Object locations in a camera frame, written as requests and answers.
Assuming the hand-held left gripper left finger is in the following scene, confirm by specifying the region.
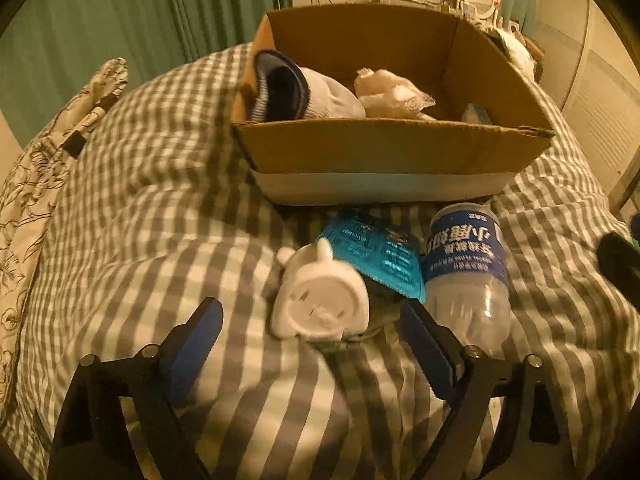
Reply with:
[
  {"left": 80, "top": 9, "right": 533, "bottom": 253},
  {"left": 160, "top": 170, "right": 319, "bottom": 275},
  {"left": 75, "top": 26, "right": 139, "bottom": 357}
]
[{"left": 48, "top": 297, "right": 224, "bottom": 480}]

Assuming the green curtain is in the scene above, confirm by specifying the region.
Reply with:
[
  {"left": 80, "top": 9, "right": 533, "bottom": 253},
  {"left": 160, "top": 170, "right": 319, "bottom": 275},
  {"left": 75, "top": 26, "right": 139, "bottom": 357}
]
[{"left": 0, "top": 0, "right": 293, "bottom": 126}]

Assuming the blue foil packet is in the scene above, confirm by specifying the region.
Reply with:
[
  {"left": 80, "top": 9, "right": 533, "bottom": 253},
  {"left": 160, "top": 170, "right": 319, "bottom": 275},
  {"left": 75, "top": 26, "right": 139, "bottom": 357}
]
[{"left": 317, "top": 208, "right": 427, "bottom": 305}]

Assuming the clear water bottle blue label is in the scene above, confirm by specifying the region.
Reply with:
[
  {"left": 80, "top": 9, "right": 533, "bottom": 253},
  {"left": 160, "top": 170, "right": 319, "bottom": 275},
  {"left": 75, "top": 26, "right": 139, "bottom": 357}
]
[{"left": 422, "top": 202, "right": 512, "bottom": 361}]

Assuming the grey checked bed sheet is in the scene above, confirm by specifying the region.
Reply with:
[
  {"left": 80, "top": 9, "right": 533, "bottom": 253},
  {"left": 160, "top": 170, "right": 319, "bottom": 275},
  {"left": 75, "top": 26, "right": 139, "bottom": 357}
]
[{"left": 10, "top": 42, "right": 640, "bottom": 480}]

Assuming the white cloth heap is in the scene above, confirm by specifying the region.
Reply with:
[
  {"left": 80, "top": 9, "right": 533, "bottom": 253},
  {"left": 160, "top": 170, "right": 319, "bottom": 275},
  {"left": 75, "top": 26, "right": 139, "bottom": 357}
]
[{"left": 492, "top": 25, "right": 536, "bottom": 78}]

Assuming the small blue pack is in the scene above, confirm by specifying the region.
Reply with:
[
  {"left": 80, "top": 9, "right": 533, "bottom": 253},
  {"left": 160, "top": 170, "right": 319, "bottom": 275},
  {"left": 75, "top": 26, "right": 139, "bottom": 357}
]
[{"left": 461, "top": 103, "right": 493, "bottom": 124}]

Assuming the crumpled clear plastic bag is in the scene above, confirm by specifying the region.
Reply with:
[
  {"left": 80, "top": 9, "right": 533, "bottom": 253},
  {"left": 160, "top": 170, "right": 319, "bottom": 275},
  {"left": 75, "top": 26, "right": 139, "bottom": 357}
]
[{"left": 354, "top": 67, "right": 437, "bottom": 121}]

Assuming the white pig-shaped toy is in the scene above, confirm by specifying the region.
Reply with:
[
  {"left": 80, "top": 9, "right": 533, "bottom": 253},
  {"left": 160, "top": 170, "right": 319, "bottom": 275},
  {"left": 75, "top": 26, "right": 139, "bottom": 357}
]
[{"left": 270, "top": 237, "right": 371, "bottom": 343}]

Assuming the white and blue sock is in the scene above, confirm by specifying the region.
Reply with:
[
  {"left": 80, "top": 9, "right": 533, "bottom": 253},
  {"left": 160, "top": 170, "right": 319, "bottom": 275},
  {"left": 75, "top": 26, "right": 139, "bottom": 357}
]
[{"left": 248, "top": 49, "right": 367, "bottom": 123}]

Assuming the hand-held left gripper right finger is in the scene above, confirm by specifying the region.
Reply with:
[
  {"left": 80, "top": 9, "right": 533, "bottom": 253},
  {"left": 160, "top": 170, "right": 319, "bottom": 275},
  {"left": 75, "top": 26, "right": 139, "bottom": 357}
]
[{"left": 398, "top": 299, "right": 577, "bottom": 480}]

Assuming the patterned white pillow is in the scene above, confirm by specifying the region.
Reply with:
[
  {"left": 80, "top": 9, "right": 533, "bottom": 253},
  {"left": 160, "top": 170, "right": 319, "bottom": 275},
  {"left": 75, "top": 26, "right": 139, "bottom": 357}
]
[{"left": 0, "top": 57, "right": 129, "bottom": 411}]

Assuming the cardboard box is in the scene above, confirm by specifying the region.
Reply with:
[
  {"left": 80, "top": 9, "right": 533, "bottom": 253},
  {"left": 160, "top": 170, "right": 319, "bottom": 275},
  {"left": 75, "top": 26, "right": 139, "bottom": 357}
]
[{"left": 231, "top": 6, "right": 557, "bottom": 207}]

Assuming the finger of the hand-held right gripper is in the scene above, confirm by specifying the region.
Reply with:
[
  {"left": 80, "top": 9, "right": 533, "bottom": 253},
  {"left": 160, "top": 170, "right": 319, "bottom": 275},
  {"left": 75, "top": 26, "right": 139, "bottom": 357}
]
[{"left": 598, "top": 232, "right": 640, "bottom": 293}]

